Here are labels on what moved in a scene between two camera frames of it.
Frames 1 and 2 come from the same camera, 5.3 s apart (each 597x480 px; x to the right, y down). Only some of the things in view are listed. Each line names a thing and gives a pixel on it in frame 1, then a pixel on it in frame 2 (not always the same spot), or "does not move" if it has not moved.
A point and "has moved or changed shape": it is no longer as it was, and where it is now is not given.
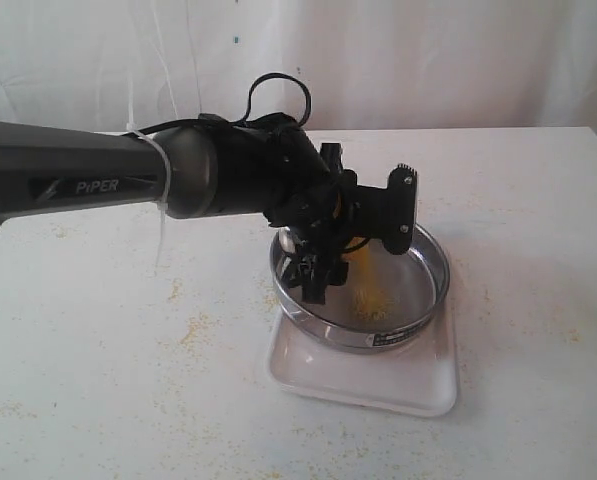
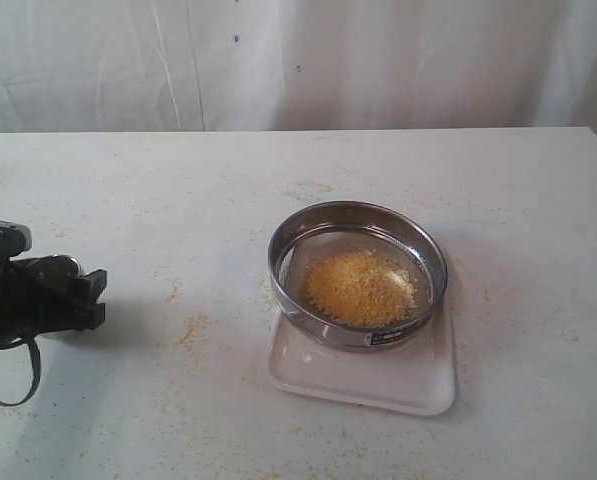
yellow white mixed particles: (370, 302) has moved or changed shape
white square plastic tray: (418, 375) does not move
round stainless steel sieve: (386, 295) does not move
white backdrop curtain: (111, 65) does not move
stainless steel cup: (285, 247) -> (55, 268)
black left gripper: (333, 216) -> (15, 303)
